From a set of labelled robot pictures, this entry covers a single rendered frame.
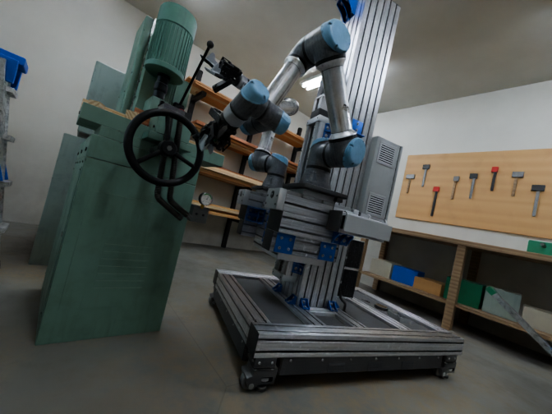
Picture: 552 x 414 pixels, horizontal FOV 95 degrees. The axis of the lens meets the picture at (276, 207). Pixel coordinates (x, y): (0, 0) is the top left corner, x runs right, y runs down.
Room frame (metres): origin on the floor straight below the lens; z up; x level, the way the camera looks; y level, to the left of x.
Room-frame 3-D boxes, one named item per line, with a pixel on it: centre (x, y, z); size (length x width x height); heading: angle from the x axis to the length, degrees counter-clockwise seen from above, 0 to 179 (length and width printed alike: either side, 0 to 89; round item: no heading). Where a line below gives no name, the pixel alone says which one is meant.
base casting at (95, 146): (1.30, 0.76, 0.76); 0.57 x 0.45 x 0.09; 41
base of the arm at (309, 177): (1.17, -0.15, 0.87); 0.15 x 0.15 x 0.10
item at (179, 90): (1.47, 0.70, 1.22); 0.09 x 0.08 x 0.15; 41
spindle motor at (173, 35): (1.21, 0.68, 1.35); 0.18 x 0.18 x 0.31
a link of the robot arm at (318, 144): (1.17, -0.16, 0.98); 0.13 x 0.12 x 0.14; 37
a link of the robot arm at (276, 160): (1.63, 0.05, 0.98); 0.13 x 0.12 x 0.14; 67
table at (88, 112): (1.15, 0.58, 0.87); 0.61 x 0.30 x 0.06; 131
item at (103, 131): (1.16, 0.64, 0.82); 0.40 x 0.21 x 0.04; 131
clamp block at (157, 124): (1.09, 0.52, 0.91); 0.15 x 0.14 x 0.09; 131
